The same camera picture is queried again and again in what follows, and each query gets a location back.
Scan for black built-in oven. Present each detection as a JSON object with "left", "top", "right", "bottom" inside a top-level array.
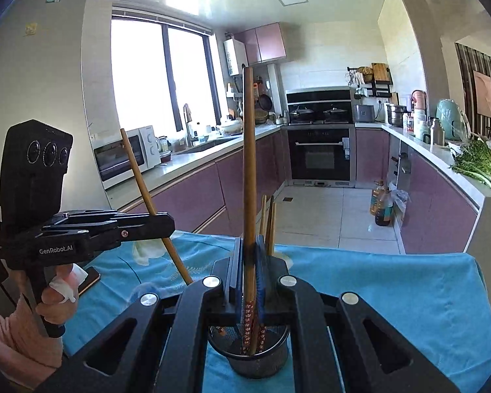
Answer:
[{"left": 287, "top": 126, "right": 355, "bottom": 187}]

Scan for white microwave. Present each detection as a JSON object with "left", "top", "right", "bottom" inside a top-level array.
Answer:
[{"left": 93, "top": 125, "right": 163, "bottom": 191}]

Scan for white casserole pot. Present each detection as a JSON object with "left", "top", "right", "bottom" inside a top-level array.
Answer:
[{"left": 218, "top": 116, "right": 245, "bottom": 136}]

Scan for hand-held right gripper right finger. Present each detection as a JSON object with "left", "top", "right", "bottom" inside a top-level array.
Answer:
[{"left": 256, "top": 235, "right": 461, "bottom": 393}]

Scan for grey refrigerator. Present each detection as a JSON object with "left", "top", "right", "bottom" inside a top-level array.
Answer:
[{"left": 0, "top": 0, "right": 116, "bottom": 265}]

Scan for long pink lower cabinets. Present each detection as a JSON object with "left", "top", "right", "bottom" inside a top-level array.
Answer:
[{"left": 106, "top": 128, "right": 287, "bottom": 239}]

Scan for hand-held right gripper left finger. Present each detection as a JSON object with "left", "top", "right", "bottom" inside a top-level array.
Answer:
[{"left": 35, "top": 236, "right": 247, "bottom": 393}]

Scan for floral-tipped wooden chopstick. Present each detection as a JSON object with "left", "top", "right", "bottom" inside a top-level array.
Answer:
[
  {"left": 120, "top": 128, "right": 194, "bottom": 287},
  {"left": 241, "top": 66, "right": 259, "bottom": 355}
]

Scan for steel sink faucet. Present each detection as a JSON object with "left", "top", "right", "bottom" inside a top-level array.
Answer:
[{"left": 182, "top": 104, "right": 195, "bottom": 148}]

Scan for silver toaster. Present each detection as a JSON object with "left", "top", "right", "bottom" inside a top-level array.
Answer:
[{"left": 354, "top": 104, "right": 375, "bottom": 124}]

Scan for wooden cutting board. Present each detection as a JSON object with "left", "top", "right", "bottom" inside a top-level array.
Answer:
[{"left": 371, "top": 62, "right": 390, "bottom": 83}]

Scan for pink upper cabinets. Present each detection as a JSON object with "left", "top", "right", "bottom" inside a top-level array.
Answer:
[{"left": 233, "top": 23, "right": 287, "bottom": 65}]

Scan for white gas water heater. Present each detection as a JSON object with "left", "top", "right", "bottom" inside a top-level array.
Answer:
[{"left": 224, "top": 37, "right": 248, "bottom": 77}]

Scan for pink wall picture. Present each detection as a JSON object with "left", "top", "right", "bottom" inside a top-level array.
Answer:
[{"left": 472, "top": 70, "right": 491, "bottom": 119}]

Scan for kitchen window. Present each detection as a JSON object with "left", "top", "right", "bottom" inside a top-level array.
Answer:
[{"left": 110, "top": 6, "right": 224, "bottom": 149}]

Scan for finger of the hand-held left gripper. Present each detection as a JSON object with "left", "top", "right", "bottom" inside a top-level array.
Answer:
[
  {"left": 45, "top": 210, "right": 120, "bottom": 231},
  {"left": 86, "top": 212, "right": 176, "bottom": 251}
]

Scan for phone with brown case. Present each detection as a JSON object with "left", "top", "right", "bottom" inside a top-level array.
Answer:
[{"left": 76, "top": 266, "right": 101, "bottom": 296}]

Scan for bunch of wooden chopsticks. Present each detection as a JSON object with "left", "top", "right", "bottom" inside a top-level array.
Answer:
[{"left": 210, "top": 194, "right": 280, "bottom": 356}]

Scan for steel thermos bottle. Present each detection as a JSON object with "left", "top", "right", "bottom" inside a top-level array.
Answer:
[{"left": 428, "top": 117, "right": 445, "bottom": 145}]

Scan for black stove hood unit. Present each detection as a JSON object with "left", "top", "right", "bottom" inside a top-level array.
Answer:
[{"left": 285, "top": 87, "right": 353, "bottom": 126}]

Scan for pink peninsula lower cabinets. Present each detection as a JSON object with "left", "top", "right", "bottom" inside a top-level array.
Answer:
[{"left": 396, "top": 147, "right": 480, "bottom": 255}]

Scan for stainless steel stockpot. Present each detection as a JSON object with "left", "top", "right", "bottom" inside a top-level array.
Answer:
[{"left": 386, "top": 104, "right": 408, "bottom": 128}]

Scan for green leafy vegetables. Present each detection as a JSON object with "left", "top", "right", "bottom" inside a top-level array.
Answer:
[{"left": 449, "top": 139, "right": 491, "bottom": 193}]

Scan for dark oil bottle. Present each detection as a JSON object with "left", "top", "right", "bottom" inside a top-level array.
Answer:
[{"left": 375, "top": 187, "right": 394, "bottom": 227}]

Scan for black lidded pot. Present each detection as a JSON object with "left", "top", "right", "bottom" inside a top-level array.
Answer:
[
  {"left": 289, "top": 106, "right": 315, "bottom": 123},
  {"left": 322, "top": 106, "right": 349, "bottom": 123}
]

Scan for black wall rack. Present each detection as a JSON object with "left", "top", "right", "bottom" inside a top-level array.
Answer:
[{"left": 346, "top": 63, "right": 394, "bottom": 97}]

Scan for blue floral tablecloth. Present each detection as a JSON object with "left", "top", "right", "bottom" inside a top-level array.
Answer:
[{"left": 61, "top": 231, "right": 491, "bottom": 393}]

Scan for person's left hand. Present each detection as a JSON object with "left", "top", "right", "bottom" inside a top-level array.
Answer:
[{"left": 40, "top": 264, "right": 81, "bottom": 305}]

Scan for narrow pink lower cabinet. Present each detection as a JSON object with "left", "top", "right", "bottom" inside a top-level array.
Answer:
[{"left": 355, "top": 127, "right": 390, "bottom": 183}]

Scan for black mesh cup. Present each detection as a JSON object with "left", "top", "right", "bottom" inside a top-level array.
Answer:
[{"left": 206, "top": 323, "right": 290, "bottom": 380}]

